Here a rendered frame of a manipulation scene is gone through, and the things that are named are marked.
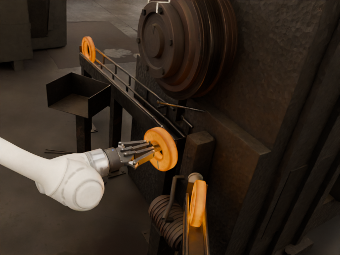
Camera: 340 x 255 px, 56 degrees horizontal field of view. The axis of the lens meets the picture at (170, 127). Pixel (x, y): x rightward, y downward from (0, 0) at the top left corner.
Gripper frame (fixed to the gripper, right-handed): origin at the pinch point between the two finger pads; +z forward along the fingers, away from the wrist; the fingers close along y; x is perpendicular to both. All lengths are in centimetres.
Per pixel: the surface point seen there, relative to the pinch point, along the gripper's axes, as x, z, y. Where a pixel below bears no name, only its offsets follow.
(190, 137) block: -5.5, 16.9, -5.2
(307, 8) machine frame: 48, 35, 15
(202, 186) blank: -6.2, 6.1, 18.3
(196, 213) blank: -10.9, 0.7, 23.6
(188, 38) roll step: 32.3, 15.4, -12.2
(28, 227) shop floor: -82, -46, -56
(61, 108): -24, -16, -77
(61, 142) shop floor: -84, -9, -126
